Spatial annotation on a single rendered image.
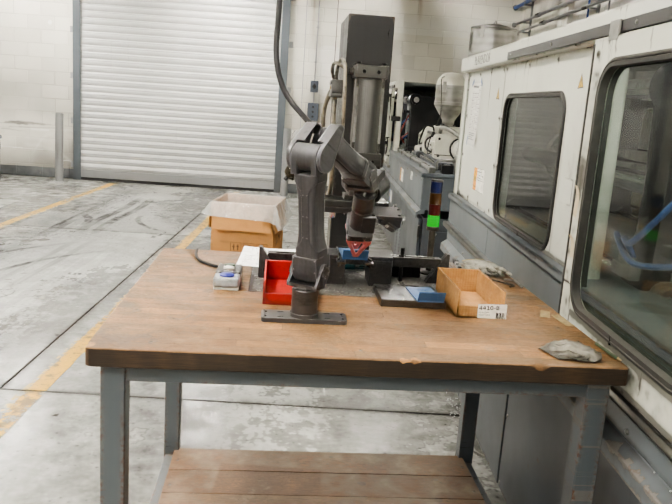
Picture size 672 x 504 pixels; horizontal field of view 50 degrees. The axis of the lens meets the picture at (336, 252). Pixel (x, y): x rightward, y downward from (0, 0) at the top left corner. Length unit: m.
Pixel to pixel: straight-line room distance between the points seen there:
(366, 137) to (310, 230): 0.46
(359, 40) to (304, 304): 0.80
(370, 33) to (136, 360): 1.12
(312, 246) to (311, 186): 0.14
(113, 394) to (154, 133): 10.03
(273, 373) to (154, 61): 10.14
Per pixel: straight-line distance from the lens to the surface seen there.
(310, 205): 1.61
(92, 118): 11.73
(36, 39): 12.06
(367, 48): 2.09
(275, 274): 2.04
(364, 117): 2.00
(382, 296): 1.88
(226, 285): 1.92
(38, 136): 12.07
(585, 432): 1.69
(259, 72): 11.22
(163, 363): 1.49
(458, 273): 2.06
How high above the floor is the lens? 1.40
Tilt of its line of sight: 12 degrees down
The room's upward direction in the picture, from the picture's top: 4 degrees clockwise
